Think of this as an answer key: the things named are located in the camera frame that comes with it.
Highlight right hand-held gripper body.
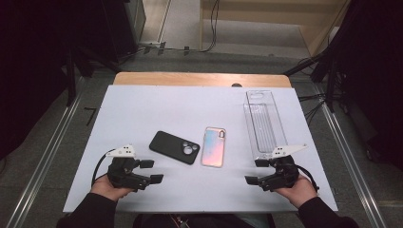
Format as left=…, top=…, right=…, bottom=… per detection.
left=258, top=143, right=308, bottom=193

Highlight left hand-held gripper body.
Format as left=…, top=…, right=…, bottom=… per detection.
left=106, top=144, right=152, bottom=193

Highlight black phone case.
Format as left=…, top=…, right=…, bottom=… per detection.
left=148, top=130, right=202, bottom=165

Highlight clear plastic tray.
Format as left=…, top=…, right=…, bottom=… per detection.
left=242, top=89, right=289, bottom=161

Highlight iridescent phone case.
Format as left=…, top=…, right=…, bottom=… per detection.
left=201, top=126, right=227, bottom=168

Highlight person's right hand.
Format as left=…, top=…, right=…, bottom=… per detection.
left=274, top=176, right=318, bottom=209

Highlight person's left hand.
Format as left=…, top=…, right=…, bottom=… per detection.
left=89, top=174, right=136, bottom=202

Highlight person's dark clothing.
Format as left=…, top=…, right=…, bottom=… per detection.
left=132, top=213, right=277, bottom=228

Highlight wooden table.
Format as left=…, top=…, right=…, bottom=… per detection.
left=113, top=71, right=293, bottom=88

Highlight black metal stand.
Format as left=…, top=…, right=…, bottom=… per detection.
left=65, top=44, right=122, bottom=107

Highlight black stand legs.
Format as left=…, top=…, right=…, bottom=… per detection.
left=283, top=47, right=341, bottom=113

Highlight power strip with plugs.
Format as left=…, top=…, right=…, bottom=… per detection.
left=138, top=41, right=191, bottom=57

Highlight dark cabinet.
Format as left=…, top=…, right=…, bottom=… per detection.
left=101, top=0, right=146, bottom=63

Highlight black curtain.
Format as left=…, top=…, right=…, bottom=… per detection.
left=0, top=0, right=75, bottom=161
left=329, top=0, right=403, bottom=170

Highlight light wooden platform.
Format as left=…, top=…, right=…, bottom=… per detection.
left=199, top=0, right=351, bottom=58

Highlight left hand-held gripper cable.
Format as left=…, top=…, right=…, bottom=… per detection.
left=91, top=148, right=117, bottom=188

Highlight metal floor rail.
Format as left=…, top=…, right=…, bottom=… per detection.
left=318, top=101, right=388, bottom=228
left=6, top=75, right=86, bottom=228

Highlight hanging black cables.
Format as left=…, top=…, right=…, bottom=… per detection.
left=202, top=0, right=221, bottom=53

